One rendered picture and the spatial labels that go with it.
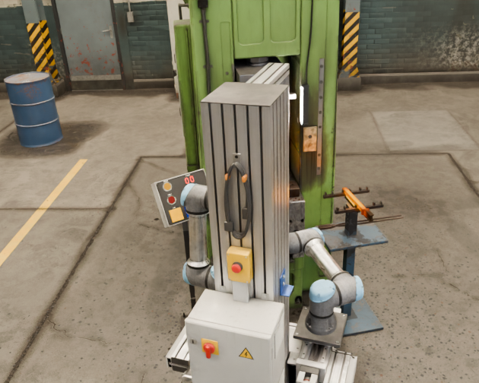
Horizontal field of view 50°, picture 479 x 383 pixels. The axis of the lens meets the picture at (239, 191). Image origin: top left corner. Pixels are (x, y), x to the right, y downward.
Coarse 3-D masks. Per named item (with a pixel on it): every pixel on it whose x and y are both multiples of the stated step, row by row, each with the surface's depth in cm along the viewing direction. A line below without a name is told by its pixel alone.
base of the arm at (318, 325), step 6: (306, 318) 249; (312, 318) 244; (318, 318) 242; (324, 318) 242; (330, 318) 243; (306, 324) 248; (312, 324) 244; (318, 324) 243; (324, 324) 243; (330, 324) 244; (336, 324) 247; (312, 330) 245; (318, 330) 243; (324, 330) 243; (330, 330) 244
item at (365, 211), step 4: (344, 188) 341; (344, 192) 339; (348, 192) 336; (348, 196) 334; (352, 196) 331; (352, 200) 329; (356, 200) 326; (360, 204) 321; (360, 208) 318; (364, 208) 316; (368, 208) 315; (364, 212) 315; (368, 212) 310; (364, 216) 314; (368, 216) 311; (372, 216) 307; (372, 220) 309
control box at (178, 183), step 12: (168, 180) 315; (180, 180) 318; (192, 180) 321; (204, 180) 325; (156, 192) 313; (168, 192) 314; (180, 192) 317; (168, 204) 313; (180, 204) 316; (168, 216) 312
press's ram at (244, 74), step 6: (234, 60) 339; (240, 60) 338; (270, 60) 335; (276, 60) 334; (234, 66) 326; (240, 66) 324; (246, 66) 323; (252, 66) 322; (258, 66) 322; (264, 66) 321; (240, 72) 311; (246, 72) 310; (252, 72) 309; (240, 78) 306; (246, 78) 306; (288, 78) 309; (288, 84) 311; (294, 96) 335
